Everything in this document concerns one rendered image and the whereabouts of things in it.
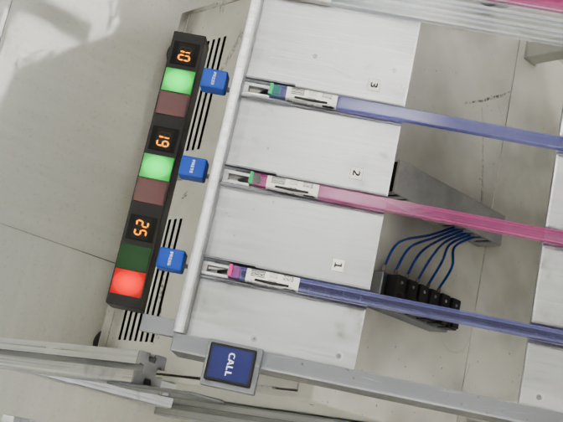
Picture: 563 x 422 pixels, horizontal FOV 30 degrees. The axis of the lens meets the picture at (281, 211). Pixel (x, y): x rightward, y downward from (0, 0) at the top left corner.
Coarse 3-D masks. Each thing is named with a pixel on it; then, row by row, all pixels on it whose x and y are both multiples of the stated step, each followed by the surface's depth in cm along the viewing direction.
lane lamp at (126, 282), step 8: (120, 272) 120; (128, 272) 120; (136, 272) 119; (112, 280) 119; (120, 280) 119; (128, 280) 119; (136, 280) 119; (112, 288) 119; (120, 288) 119; (128, 288) 119; (136, 288) 119; (136, 296) 119
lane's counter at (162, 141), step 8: (152, 128) 124; (160, 128) 124; (168, 128) 124; (152, 136) 124; (160, 136) 124; (168, 136) 124; (176, 136) 124; (152, 144) 123; (160, 144) 123; (168, 144) 123
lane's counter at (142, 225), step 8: (136, 216) 121; (144, 216) 121; (128, 224) 121; (136, 224) 121; (144, 224) 121; (152, 224) 121; (128, 232) 121; (136, 232) 121; (144, 232) 121; (152, 232) 121; (144, 240) 120
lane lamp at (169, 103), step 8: (160, 96) 125; (168, 96) 125; (176, 96) 125; (184, 96) 125; (160, 104) 125; (168, 104) 125; (176, 104) 125; (184, 104) 125; (160, 112) 124; (168, 112) 124; (176, 112) 124; (184, 112) 124
